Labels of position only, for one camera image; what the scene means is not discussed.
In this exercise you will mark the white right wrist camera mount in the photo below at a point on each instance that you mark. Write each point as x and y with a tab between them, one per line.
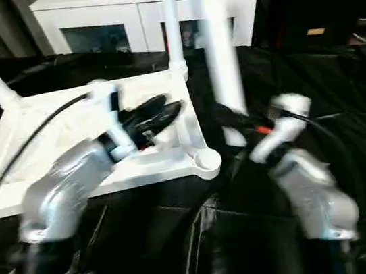
284	129

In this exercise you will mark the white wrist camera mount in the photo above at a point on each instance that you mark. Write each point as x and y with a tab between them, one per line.
103	93
284	129

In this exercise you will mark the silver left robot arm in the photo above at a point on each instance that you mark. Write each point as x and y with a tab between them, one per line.
61	195

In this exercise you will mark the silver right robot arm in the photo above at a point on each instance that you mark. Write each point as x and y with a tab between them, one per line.
312	187

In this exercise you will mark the white plastic table top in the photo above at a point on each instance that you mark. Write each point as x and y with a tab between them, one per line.
50	135

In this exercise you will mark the white sideboard cabinet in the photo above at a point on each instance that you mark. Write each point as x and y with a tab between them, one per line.
100	9

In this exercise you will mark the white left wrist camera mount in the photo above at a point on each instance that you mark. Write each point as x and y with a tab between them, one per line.
103	93

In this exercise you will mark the small yellow label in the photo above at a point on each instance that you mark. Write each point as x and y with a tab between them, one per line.
314	30

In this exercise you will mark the black table mat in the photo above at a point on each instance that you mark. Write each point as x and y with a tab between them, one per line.
149	237

